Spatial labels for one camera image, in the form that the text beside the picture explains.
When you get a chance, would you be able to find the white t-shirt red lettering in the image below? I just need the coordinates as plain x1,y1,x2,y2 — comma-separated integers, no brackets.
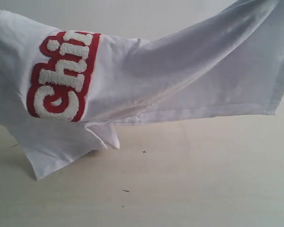
0,0,284,179

